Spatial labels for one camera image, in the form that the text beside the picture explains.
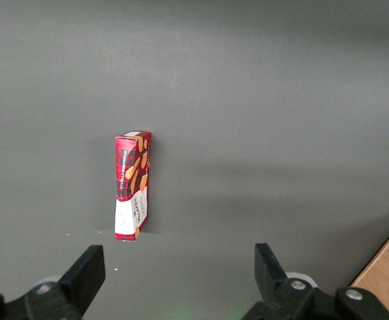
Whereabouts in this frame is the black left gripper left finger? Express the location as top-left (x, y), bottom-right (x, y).
top-left (0, 245), bottom-right (107, 320)

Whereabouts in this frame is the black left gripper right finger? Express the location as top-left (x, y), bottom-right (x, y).
top-left (240, 243), bottom-right (389, 320)

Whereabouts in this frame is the red tartan shortbread box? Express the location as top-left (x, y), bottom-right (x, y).
top-left (113, 130), bottom-right (153, 243)

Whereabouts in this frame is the oak wooden drawer cabinet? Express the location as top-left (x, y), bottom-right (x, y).
top-left (348, 215), bottom-right (389, 320)

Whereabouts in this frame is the dark grey table mat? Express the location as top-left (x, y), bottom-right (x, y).
top-left (0, 0), bottom-right (389, 320)

